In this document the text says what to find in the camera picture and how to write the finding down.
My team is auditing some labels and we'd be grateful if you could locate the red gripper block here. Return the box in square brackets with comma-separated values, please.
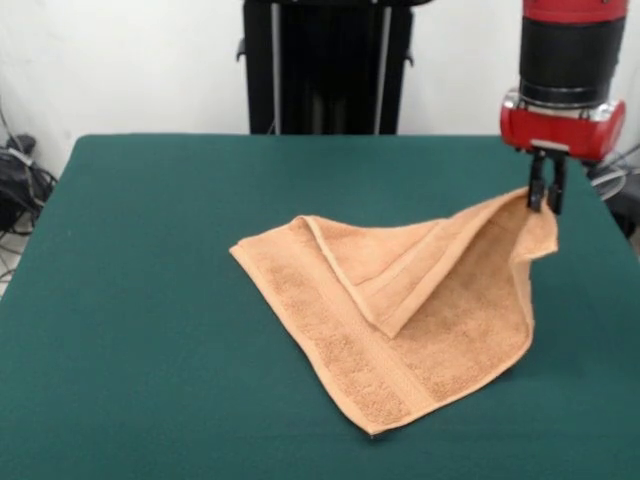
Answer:
[499, 87, 628, 216]

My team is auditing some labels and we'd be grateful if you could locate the tan terry towel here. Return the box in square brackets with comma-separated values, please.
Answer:
[229, 187, 559, 435]

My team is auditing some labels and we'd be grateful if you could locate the dark green table cloth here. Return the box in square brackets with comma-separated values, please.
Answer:
[0, 133, 640, 480]

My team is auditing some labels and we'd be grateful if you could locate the black cable tangle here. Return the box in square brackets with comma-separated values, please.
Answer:
[576, 143, 640, 242]
[0, 133, 60, 239]

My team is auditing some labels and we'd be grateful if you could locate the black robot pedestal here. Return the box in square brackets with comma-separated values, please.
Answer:
[234, 0, 416, 136]

